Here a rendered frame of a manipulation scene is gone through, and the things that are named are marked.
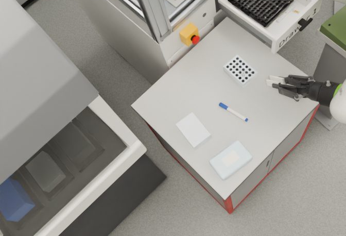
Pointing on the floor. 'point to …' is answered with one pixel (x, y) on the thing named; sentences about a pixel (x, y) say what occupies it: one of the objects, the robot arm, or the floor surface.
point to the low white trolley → (201, 108)
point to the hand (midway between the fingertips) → (275, 81)
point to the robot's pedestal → (329, 75)
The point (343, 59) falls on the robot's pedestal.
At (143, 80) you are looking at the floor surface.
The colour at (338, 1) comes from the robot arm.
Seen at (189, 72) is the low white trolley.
